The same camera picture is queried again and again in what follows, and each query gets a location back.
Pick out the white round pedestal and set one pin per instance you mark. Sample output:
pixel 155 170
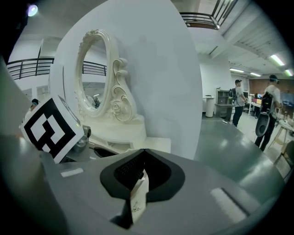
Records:
pixel 209 107

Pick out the black overhead railing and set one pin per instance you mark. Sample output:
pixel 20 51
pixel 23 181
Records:
pixel 206 16

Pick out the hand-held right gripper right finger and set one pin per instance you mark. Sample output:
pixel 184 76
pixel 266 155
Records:
pixel 202 183

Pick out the round ceiling light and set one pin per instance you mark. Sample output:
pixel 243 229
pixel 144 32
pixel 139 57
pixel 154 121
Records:
pixel 32 10

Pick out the gray cabinet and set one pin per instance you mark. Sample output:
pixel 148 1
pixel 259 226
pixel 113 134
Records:
pixel 224 107

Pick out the ceiling strip light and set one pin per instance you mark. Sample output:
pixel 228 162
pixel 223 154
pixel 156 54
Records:
pixel 277 60
pixel 236 70
pixel 255 74

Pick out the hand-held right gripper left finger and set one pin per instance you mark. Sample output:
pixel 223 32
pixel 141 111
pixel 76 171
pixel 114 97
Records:
pixel 80 195

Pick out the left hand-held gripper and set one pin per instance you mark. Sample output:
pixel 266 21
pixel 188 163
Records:
pixel 50 128

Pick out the white dressing table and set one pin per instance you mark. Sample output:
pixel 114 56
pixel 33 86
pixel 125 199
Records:
pixel 158 144

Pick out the black mezzanine railing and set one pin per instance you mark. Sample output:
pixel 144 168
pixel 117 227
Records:
pixel 29 67

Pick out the ornate white oval mirror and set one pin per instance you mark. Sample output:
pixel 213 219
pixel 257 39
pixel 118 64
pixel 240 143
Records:
pixel 121 103

